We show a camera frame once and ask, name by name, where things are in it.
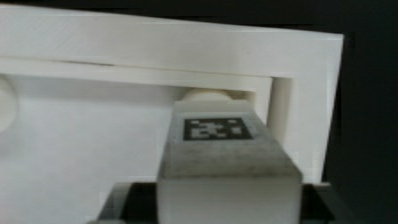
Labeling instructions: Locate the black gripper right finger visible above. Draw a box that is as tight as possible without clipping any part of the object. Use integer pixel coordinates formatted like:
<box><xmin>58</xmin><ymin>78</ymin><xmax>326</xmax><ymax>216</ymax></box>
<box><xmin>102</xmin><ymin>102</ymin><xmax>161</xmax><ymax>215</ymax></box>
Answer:
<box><xmin>298</xmin><ymin>183</ymin><xmax>358</xmax><ymax>224</ymax></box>

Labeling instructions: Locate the white table leg with tag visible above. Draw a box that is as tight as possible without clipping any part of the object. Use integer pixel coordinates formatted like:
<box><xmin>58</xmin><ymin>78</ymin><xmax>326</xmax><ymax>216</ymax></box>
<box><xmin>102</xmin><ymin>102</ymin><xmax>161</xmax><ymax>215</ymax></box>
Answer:
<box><xmin>156</xmin><ymin>90</ymin><xmax>301</xmax><ymax>224</ymax></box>

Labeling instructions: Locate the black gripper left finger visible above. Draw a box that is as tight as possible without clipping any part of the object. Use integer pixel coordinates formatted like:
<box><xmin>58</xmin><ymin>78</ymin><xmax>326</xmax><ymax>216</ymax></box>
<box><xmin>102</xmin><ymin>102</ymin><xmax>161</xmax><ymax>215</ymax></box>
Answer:
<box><xmin>86</xmin><ymin>182</ymin><xmax>157</xmax><ymax>224</ymax></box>

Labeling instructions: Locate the white square tabletop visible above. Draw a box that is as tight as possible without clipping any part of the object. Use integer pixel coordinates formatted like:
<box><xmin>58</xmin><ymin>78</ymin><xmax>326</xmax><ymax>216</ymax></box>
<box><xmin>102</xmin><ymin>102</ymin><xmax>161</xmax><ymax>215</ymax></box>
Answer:
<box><xmin>0</xmin><ymin>3</ymin><xmax>342</xmax><ymax>224</ymax></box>

